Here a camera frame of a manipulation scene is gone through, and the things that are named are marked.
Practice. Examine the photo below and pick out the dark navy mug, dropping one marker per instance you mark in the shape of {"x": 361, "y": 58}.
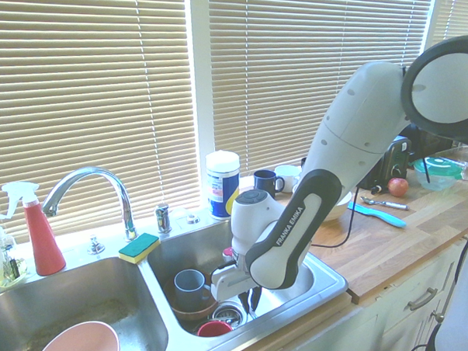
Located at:
{"x": 265, "y": 181}

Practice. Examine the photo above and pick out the large white bowl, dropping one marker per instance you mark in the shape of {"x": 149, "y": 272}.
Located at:
{"x": 341, "y": 207}

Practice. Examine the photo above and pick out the glass bowl green lid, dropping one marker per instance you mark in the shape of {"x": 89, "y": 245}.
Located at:
{"x": 438, "y": 172}

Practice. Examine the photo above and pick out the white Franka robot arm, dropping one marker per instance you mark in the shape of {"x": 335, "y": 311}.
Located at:
{"x": 356, "y": 122}

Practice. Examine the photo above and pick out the black toaster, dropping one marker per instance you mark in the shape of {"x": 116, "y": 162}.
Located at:
{"x": 394, "y": 159}

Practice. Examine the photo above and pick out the white kitchen base cabinet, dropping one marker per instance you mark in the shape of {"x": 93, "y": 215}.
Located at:
{"x": 398, "y": 326}

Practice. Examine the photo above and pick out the red spray bottle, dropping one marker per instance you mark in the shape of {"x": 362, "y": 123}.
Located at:
{"x": 44, "y": 249}

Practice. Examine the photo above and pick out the metal drain strainer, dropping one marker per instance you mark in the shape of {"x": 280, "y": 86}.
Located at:
{"x": 228, "y": 313}

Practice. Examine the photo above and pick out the disinfecting wipes canister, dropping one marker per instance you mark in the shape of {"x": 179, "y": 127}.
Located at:
{"x": 220, "y": 186}

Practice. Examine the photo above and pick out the clear bottle yellow soap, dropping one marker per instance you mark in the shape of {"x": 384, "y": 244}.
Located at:
{"x": 10, "y": 270}

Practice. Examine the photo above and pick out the metal spoon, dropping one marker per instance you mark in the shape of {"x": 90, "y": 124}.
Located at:
{"x": 388, "y": 205}

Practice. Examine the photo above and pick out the red apple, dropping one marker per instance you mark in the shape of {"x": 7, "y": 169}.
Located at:
{"x": 397, "y": 187}

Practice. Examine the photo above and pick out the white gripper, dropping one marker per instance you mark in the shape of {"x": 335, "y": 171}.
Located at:
{"x": 229, "y": 284}

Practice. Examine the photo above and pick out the narrow beige window blind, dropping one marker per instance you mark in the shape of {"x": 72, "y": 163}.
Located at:
{"x": 458, "y": 18}

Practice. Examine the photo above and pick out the chrome sink hole cap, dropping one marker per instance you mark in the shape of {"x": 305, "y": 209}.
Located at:
{"x": 193, "y": 220}

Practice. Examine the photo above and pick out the yellow and green sponge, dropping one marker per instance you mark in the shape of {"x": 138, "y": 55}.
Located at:
{"x": 139, "y": 247}

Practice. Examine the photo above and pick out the brown ceramic bowl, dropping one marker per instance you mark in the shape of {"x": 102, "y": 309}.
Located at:
{"x": 193, "y": 314}

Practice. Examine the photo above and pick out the grey mug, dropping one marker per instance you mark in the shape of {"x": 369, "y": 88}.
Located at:
{"x": 188, "y": 288}

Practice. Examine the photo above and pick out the wide beige window blind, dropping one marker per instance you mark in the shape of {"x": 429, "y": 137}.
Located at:
{"x": 86, "y": 99}

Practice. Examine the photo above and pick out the round cabinet knob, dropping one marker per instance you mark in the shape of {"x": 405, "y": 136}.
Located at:
{"x": 441, "y": 316}

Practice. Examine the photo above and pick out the pink plastic bowl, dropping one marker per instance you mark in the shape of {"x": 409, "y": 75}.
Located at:
{"x": 83, "y": 338}

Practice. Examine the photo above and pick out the red cup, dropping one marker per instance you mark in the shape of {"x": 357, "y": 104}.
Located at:
{"x": 213, "y": 329}

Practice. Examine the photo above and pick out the white mug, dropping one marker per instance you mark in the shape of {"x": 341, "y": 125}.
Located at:
{"x": 288, "y": 176}

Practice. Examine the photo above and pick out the small chrome faucet knob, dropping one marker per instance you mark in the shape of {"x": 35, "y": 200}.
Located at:
{"x": 96, "y": 245}

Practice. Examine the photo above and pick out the chrome gooseneck faucet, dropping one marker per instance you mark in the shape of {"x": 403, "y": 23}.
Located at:
{"x": 102, "y": 173}

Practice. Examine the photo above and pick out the stainless steel double sink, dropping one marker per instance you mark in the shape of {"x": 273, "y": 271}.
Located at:
{"x": 96, "y": 294}

